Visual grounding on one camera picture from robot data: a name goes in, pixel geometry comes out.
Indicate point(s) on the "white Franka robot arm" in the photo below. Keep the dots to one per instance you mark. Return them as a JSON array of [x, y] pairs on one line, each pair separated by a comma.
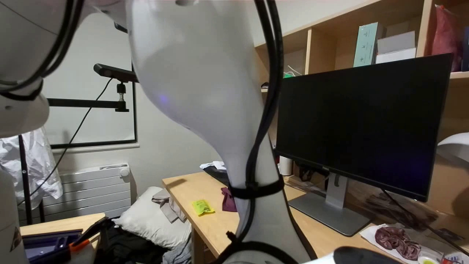
[[206, 74]]

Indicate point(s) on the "black plastic bag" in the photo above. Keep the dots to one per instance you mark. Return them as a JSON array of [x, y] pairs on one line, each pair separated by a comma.
[[216, 175]]

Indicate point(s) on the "white lint roller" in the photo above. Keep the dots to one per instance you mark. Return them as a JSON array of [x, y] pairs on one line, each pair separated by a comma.
[[285, 166]]

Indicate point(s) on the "purple cloth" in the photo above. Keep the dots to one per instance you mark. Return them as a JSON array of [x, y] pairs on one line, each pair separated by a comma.
[[228, 201]]

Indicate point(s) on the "grey folded cloth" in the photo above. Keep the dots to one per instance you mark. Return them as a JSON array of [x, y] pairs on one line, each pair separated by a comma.
[[169, 210]]

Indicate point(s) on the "wooden shelf unit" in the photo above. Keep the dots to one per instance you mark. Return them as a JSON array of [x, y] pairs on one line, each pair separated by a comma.
[[323, 49]]

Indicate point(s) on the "silver monitor stand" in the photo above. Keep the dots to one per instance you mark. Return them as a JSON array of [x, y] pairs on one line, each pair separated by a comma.
[[327, 213]]

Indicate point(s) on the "grey pillow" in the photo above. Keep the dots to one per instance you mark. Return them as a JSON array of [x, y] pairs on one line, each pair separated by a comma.
[[147, 220]]

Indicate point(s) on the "black computer monitor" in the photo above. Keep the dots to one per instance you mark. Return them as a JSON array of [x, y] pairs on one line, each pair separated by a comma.
[[367, 126]]

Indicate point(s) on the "white radiator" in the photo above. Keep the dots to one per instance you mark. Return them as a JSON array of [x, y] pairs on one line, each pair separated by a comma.
[[93, 191]]

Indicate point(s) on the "black clothes heap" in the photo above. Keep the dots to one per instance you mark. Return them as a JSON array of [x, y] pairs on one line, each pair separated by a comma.
[[127, 244]]

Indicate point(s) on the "teal book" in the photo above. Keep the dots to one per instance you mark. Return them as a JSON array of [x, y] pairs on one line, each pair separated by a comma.
[[366, 44]]

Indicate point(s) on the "black pouch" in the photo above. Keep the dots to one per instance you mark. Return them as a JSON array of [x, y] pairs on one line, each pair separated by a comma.
[[361, 257]]

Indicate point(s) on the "white box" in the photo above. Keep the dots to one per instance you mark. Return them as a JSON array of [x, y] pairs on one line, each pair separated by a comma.
[[396, 46]]

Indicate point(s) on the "white hanging cloth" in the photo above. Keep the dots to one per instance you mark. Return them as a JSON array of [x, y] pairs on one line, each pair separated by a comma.
[[42, 162]]

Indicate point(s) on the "wooden tool box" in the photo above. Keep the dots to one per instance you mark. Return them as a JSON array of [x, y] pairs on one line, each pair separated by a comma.
[[59, 223]]

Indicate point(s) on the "black stand pole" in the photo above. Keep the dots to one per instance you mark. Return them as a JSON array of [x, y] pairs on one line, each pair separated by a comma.
[[23, 170]]

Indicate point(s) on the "purple tool tray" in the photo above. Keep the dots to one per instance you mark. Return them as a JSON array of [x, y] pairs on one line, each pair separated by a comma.
[[49, 244]]

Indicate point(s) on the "white rounded object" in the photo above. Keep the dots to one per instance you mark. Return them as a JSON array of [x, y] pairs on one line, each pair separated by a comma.
[[455, 147]]

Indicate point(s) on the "black bar-shaped camera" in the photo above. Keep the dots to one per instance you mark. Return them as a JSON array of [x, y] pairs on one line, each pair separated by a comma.
[[112, 72]]

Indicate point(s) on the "black framed wall panel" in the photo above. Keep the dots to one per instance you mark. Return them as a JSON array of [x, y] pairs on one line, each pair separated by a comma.
[[97, 128]]

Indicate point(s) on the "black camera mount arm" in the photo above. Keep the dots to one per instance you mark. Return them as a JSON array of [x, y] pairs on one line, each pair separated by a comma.
[[89, 103]]

